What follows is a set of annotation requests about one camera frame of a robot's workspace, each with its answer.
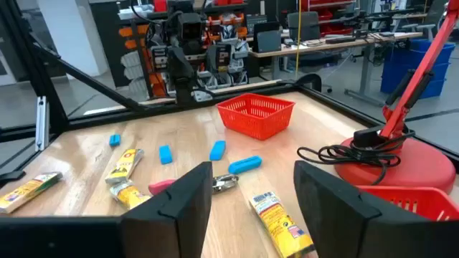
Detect silver aluminium bracket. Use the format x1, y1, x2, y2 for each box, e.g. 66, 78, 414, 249
34, 95, 50, 152

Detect pink-handled hole punch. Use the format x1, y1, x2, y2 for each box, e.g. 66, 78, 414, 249
148, 173, 240, 196

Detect storage rack with bins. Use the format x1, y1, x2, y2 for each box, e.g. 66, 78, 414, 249
118, 0, 252, 101

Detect blue storage bins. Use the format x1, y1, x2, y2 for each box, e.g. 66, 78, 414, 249
379, 38, 456, 100

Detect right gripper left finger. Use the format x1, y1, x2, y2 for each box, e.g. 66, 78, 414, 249
120, 161, 214, 258

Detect red plastic basket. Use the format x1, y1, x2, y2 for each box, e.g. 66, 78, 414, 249
356, 185, 459, 222
216, 92, 296, 141

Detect red desk lamp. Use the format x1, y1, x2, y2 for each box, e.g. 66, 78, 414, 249
333, 0, 459, 195

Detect wooden desk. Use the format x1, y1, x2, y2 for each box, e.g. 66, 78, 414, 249
249, 31, 424, 108

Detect yellow hanging cable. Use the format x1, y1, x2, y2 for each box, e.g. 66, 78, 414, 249
295, 0, 303, 80

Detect black lamp cord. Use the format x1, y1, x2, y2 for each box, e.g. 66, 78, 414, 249
296, 125, 417, 186

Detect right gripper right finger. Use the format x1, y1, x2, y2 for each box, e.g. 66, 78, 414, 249
293, 160, 395, 258

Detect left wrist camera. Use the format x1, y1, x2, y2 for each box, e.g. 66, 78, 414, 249
178, 13, 203, 41

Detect yellow crayon pack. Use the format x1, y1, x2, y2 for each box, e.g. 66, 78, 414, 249
109, 180, 152, 211
249, 191, 316, 258
104, 148, 145, 186
0, 171, 64, 215

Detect black aluminium table frame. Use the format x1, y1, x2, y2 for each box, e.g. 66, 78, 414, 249
0, 0, 459, 187

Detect black office chair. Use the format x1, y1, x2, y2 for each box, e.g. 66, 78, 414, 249
286, 10, 322, 42

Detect black monitor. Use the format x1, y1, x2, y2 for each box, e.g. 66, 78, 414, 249
252, 21, 283, 54

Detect red bin shelf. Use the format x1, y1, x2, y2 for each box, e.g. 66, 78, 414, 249
301, 0, 359, 37

